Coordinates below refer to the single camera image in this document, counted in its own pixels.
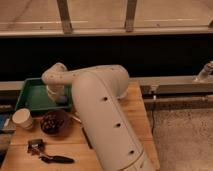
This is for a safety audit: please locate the green plastic tray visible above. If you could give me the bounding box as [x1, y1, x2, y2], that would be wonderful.
[15, 78, 72, 113]

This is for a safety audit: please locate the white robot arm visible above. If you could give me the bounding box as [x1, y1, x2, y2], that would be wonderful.
[42, 63, 155, 171]

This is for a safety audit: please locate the dark brown bowl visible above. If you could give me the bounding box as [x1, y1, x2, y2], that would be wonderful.
[40, 109, 70, 136]

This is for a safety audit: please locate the white paper cup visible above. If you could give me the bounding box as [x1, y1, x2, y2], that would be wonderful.
[12, 108, 33, 130]

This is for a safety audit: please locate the black remote control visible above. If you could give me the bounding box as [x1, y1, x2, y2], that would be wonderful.
[82, 128, 93, 149]

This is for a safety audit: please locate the blue object at left edge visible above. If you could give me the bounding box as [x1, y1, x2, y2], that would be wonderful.
[0, 114, 10, 130]

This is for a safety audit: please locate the metal faucet fixture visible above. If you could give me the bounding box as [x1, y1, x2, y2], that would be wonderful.
[194, 60, 213, 82]

